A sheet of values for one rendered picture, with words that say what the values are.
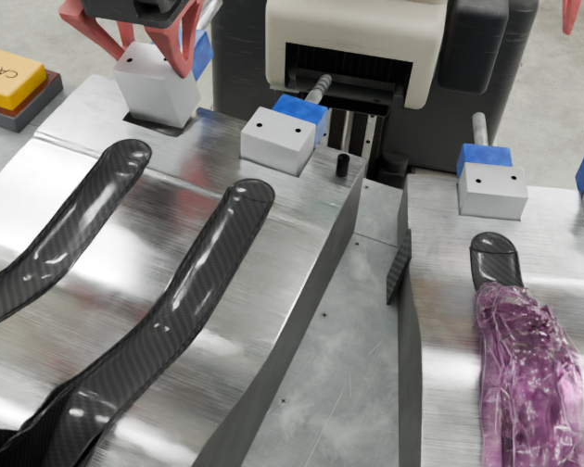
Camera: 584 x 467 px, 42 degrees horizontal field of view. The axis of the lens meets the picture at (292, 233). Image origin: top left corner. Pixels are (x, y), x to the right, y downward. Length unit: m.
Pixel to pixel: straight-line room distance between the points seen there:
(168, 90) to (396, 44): 0.43
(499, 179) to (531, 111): 1.58
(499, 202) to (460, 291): 0.10
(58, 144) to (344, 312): 0.27
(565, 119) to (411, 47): 1.29
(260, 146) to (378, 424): 0.23
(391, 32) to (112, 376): 0.62
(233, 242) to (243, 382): 0.13
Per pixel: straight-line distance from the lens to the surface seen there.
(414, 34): 0.97
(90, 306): 0.54
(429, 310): 0.55
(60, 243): 0.59
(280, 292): 0.54
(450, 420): 0.50
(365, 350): 0.62
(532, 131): 2.17
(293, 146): 0.60
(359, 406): 0.60
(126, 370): 0.49
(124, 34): 0.66
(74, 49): 2.32
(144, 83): 0.63
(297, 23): 0.99
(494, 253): 0.64
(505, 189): 0.65
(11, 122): 0.81
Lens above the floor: 1.32
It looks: 48 degrees down
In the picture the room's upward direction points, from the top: 5 degrees clockwise
